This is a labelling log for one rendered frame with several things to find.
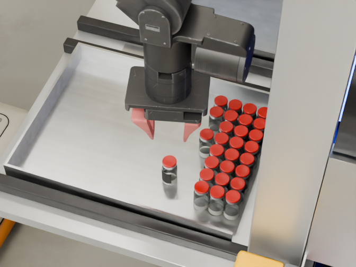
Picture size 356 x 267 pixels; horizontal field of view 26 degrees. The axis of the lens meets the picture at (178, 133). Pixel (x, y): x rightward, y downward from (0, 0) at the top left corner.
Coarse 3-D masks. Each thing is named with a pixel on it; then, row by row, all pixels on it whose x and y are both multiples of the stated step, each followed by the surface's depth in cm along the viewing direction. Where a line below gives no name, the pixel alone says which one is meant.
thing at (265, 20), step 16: (192, 0) 136; (208, 0) 136; (224, 0) 136; (240, 0) 136; (256, 0) 136; (272, 0) 136; (240, 16) 133; (256, 16) 133; (272, 16) 133; (256, 32) 131; (272, 32) 131; (256, 48) 124; (272, 48) 128
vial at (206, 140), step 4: (200, 132) 112; (204, 132) 112; (208, 132) 112; (212, 132) 112; (200, 136) 111; (204, 136) 111; (208, 136) 111; (212, 136) 111; (200, 140) 112; (204, 140) 111; (208, 140) 111; (212, 140) 112; (200, 144) 112; (204, 144) 112; (208, 144) 112; (212, 144) 112; (200, 148) 113; (204, 148) 112; (208, 148) 112; (200, 152) 114; (204, 152) 113; (208, 152) 113; (204, 156) 114; (208, 156) 114
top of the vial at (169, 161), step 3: (165, 156) 109; (168, 156) 109; (171, 156) 109; (165, 159) 109; (168, 159) 109; (171, 159) 109; (174, 159) 108; (162, 162) 108; (165, 162) 108; (168, 162) 108; (171, 162) 108; (174, 162) 108; (165, 165) 108; (168, 165) 108; (171, 165) 108; (174, 165) 108
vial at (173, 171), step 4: (164, 168) 109; (168, 168) 108; (172, 168) 108; (176, 168) 109; (164, 172) 109; (168, 172) 109; (172, 172) 109; (176, 172) 110; (172, 176) 110; (176, 176) 111; (172, 180) 110; (176, 180) 111; (168, 184) 111; (172, 184) 111
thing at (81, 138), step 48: (96, 48) 124; (48, 96) 118; (96, 96) 122; (240, 96) 121; (48, 144) 116; (96, 144) 116; (144, 144) 116; (192, 144) 116; (96, 192) 107; (144, 192) 111; (192, 192) 111
